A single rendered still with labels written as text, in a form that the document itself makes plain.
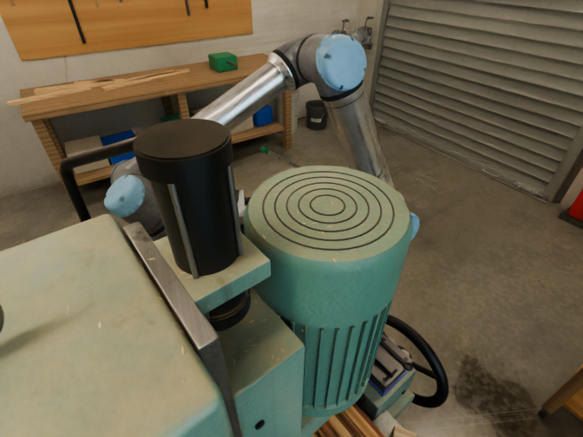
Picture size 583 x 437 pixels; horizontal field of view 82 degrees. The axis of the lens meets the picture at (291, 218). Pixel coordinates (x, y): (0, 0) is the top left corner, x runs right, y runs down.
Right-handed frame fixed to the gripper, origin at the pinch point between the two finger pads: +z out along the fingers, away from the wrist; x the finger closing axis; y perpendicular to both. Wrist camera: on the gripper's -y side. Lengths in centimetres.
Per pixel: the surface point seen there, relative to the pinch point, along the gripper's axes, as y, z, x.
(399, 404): -37, 8, 38
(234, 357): -22.4, 14.3, -25.9
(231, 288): -16.9, 19.0, -31.7
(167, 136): -8.3, 20.3, -39.5
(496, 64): 195, 49, 241
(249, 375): -23.7, 16.1, -25.8
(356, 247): -12.8, 25.5, -23.1
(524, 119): 149, 60, 262
